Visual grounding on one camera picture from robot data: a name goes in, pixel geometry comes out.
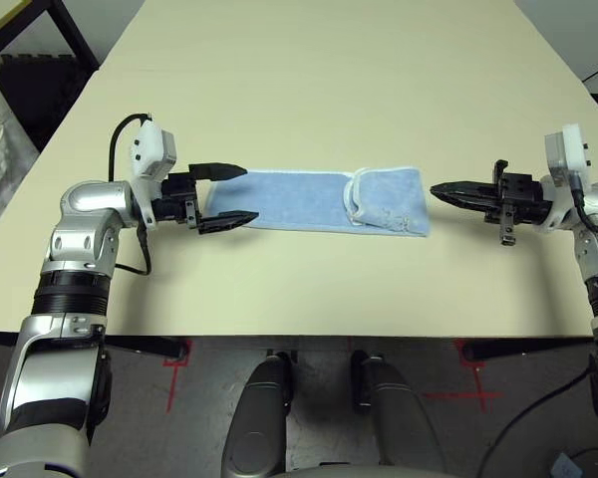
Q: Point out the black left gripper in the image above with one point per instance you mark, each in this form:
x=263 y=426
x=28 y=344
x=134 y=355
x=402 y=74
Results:
x=177 y=191

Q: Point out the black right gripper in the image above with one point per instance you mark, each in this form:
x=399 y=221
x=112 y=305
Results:
x=523 y=199

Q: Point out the light blue terry towel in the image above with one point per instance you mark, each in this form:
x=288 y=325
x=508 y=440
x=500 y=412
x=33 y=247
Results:
x=304 y=199

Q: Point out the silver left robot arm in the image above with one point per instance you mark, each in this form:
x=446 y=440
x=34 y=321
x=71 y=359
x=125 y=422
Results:
x=85 y=209

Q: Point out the black table foot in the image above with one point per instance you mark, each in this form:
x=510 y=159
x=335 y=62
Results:
x=528 y=347
x=144 y=346

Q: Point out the black foam floor mats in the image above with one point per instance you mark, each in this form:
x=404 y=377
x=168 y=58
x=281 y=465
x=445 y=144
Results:
x=40 y=94

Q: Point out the dark grey robot left leg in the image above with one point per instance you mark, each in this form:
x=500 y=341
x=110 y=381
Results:
x=259 y=418

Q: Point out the dark grey robot leg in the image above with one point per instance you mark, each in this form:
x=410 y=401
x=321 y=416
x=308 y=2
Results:
x=259 y=418
x=398 y=423

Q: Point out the dark grey robot right leg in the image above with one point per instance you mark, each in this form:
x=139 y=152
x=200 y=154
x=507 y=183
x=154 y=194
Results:
x=398 y=423

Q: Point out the blue paper note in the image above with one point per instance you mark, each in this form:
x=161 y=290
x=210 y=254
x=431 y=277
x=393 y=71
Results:
x=568 y=467

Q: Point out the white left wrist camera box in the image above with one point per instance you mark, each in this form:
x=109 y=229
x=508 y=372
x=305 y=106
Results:
x=152 y=149

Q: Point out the beige side table black frame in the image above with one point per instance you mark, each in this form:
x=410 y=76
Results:
x=75 y=30

